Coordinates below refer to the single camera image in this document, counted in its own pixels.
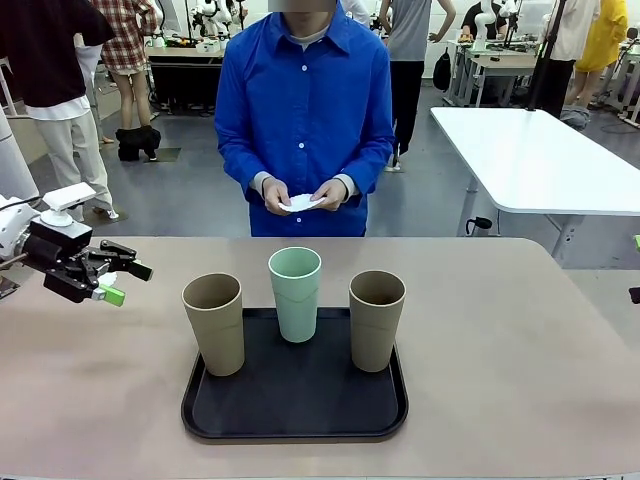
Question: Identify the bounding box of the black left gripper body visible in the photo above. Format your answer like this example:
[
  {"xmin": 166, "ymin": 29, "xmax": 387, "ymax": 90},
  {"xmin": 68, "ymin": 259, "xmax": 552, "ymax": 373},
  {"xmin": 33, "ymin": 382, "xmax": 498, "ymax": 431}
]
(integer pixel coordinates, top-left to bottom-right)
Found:
[{"xmin": 22, "ymin": 219, "xmax": 109, "ymax": 305}]

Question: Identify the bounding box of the tan plastic cup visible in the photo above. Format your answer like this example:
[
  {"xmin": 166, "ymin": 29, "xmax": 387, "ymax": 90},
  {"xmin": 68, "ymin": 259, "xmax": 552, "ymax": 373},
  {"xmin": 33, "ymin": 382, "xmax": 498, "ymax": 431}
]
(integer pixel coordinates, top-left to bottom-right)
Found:
[
  {"xmin": 180, "ymin": 272, "xmax": 246, "ymax": 377},
  {"xmin": 348, "ymin": 270, "xmax": 407, "ymax": 374}
]

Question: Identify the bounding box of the person's right forearm blue sleeve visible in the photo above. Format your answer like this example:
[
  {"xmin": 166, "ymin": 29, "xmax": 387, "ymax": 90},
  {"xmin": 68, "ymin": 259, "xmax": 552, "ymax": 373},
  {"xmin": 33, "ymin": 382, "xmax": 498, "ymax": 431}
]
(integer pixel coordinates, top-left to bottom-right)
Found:
[{"xmin": 215, "ymin": 134, "xmax": 274, "ymax": 204}]

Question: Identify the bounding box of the person's left forearm blue sleeve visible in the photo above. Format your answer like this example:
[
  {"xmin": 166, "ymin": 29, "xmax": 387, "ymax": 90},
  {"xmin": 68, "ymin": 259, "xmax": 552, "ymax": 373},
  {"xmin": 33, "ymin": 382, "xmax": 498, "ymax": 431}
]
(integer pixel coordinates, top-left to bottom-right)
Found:
[{"xmin": 332, "ymin": 134, "xmax": 396, "ymax": 206}]

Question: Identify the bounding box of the person's right hand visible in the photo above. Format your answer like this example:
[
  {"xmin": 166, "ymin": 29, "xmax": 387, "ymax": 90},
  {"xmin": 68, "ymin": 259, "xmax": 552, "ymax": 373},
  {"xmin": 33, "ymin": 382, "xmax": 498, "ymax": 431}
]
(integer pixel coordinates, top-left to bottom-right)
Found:
[{"xmin": 261, "ymin": 174, "xmax": 297, "ymax": 217}]

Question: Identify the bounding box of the person's left hand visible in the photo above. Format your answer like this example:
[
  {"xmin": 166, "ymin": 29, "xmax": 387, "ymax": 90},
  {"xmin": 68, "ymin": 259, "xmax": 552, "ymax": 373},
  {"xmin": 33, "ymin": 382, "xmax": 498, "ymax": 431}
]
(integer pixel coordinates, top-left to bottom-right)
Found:
[{"xmin": 308, "ymin": 178, "xmax": 351, "ymax": 214}]

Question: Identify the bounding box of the white cylindrical air purifier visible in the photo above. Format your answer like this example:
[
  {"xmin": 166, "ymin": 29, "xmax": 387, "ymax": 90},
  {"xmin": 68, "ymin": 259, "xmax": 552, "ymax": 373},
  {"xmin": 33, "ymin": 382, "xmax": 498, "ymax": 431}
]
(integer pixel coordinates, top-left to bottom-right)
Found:
[{"xmin": 0, "ymin": 107, "xmax": 40, "ymax": 201}]

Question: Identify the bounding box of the black cloth pile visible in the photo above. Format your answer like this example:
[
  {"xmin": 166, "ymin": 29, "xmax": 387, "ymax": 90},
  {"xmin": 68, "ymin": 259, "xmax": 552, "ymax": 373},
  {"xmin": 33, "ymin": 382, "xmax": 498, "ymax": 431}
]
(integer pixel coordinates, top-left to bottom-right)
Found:
[{"xmin": 115, "ymin": 126, "xmax": 163, "ymax": 163}]

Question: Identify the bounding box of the grey cloth pile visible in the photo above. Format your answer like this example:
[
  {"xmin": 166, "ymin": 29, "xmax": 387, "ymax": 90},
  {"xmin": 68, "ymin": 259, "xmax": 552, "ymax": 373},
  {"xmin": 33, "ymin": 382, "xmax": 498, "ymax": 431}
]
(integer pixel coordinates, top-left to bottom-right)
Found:
[{"xmin": 559, "ymin": 105, "xmax": 592, "ymax": 132}]

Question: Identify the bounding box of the white table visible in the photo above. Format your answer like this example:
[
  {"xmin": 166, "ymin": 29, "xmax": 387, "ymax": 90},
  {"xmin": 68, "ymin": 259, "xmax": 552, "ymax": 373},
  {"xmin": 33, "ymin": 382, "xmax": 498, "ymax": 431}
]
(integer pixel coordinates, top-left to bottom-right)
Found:
[{"xmin": 429, "ymin": 106, "xmax": 640, "ymax": 261}]

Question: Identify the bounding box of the mint green plastic cup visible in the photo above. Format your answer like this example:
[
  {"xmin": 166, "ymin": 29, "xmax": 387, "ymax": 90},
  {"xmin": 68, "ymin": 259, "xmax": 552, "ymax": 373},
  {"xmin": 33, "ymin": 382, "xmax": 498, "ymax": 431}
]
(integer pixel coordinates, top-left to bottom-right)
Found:
[{"xmin": 267, "ymin": 246, "xmax": 323, "ymax": 344}]

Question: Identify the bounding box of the dark background desk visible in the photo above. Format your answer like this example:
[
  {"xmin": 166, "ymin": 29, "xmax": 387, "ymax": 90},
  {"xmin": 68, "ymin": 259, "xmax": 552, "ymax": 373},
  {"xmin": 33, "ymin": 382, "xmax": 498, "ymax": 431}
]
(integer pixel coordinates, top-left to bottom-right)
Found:
[{"xmin": 146, "ymin": 45, "xmax": 227, "ymax": 117}]

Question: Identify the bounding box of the person in black top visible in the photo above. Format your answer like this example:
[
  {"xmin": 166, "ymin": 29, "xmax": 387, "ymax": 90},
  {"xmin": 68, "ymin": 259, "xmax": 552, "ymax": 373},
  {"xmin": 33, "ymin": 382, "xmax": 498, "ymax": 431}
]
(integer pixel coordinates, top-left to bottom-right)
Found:
[{"xmin": 0, "ymin": 0, "xmax": 121, "ymax": 221}]

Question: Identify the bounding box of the person in yellow raincoat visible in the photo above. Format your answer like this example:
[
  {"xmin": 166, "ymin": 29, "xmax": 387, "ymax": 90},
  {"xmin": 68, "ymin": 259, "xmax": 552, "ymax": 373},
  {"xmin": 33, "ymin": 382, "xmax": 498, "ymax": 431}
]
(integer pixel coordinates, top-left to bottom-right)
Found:
[{"xmin": 564, "ymin": 0, "xmax": 629, "ymax": 109}]

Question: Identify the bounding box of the person in beige shirt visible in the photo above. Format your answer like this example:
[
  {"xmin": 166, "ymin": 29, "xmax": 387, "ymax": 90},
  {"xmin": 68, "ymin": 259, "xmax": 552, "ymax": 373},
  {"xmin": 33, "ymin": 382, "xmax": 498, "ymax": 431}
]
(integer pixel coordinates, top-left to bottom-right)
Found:
[{"xmin": 532, "ymin": 0, "xmax": 601, "ymax": 119}]

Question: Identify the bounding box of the black stand pole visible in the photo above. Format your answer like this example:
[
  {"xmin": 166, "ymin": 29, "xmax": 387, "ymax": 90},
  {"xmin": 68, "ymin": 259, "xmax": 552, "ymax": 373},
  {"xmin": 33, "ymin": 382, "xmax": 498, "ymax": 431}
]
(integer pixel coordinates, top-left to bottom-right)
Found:
[{"xmin": 524, "ymin": 0, "xmax": 569, "ymax": 114}]

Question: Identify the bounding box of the person in plaid shirt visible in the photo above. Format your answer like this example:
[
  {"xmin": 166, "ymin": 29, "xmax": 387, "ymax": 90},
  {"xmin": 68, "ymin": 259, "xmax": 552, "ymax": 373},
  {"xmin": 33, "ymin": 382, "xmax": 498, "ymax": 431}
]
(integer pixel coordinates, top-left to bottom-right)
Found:
[{"xmin": 89, "ymin": 0, "xmax": 160, "ymax": 147}]

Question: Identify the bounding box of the black plastic tray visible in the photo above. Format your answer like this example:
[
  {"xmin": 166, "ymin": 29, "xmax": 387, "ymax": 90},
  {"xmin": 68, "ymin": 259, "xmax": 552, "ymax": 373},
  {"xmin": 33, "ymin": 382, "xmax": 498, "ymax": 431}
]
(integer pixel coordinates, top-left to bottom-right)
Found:
[{"xmin": 180, "ymin": 306, "xmax": 410, "ymax": 441}]

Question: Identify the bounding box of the grey background desk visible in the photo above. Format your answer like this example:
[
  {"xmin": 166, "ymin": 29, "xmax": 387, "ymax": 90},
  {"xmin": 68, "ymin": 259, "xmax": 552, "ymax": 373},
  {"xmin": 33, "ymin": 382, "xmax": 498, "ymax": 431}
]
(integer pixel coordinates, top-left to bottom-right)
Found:
[{"xmin": 447, "ymin": 38, "xmax": 540, "ymax": 109}]

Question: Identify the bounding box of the person in blue shirt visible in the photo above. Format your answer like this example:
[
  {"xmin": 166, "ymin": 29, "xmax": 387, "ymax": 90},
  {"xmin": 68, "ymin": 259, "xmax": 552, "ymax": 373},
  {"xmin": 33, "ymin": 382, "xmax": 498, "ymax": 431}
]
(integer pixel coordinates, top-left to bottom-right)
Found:
[{"xmin": 214, "ymin": 0, "xmax": 396, "ymax": 239}]

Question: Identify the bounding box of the black hanging bag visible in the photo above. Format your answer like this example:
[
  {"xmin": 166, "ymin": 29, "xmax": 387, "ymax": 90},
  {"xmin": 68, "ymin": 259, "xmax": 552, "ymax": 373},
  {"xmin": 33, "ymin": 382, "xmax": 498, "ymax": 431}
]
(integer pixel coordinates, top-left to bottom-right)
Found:
[{"xmin": 432, "ymin": 48, "xmax": 453, "ymax": 93}]

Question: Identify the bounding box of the person in grey shirt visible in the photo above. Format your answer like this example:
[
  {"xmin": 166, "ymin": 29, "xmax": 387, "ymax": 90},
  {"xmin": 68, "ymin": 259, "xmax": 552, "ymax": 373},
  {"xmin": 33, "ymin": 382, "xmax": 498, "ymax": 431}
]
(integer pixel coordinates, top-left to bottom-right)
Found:
[{"xmin": 379, "ymin": 0, "xmax": 454, "ymax": 172}]

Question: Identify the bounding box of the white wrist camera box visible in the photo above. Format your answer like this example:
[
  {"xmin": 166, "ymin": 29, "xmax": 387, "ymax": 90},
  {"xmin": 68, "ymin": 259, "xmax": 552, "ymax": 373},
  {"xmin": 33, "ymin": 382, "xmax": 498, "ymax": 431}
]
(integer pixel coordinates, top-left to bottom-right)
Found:
[{"xmin": 39, "ymin": 181, "xmax": 97, "ymax": 241}]

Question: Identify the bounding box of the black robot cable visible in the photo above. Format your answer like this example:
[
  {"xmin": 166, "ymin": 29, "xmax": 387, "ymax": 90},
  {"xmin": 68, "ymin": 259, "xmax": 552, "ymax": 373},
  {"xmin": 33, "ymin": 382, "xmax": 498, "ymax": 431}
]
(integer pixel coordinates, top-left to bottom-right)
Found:
[{"xmin": 0, "ymin": 195, "xmax": 44, "ymax": 212}]

